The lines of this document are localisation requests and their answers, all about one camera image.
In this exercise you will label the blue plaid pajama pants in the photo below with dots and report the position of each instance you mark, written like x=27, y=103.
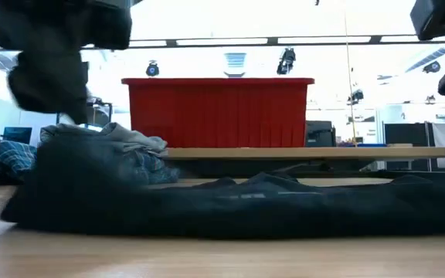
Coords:
x=12, y=156

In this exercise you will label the grey garment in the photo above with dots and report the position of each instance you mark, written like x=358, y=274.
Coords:
x=122, y=137

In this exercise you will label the blue plaid button shirt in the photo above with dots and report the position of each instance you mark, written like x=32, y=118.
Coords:
x=153, y=166

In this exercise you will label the black garment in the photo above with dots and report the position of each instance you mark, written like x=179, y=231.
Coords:
x=207, y=212

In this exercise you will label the red plastic laundry bin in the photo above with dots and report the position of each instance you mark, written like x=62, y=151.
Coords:
x=222, y=112

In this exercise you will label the black round ceiling spotlight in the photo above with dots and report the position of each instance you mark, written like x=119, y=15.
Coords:
x=152, y=70
x=432, y=67

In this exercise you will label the black partition panel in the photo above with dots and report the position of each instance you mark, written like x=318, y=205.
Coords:
x=406, y=135

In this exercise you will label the flat blue tray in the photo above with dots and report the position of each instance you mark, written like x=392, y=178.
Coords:
x=371, y=145

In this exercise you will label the black monitor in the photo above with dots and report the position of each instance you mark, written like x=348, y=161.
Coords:
x=320, y=135

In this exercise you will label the light wood side table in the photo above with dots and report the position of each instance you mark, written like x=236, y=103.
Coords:
x=323, y=153

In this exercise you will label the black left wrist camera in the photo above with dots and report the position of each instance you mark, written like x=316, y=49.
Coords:
x=110, y=25

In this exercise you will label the black ceiling camera mount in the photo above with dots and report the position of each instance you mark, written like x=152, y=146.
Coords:
x=286, y=62
x=355, y=96

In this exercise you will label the black aluminium table frame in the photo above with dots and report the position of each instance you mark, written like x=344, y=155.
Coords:
x=323, y=170

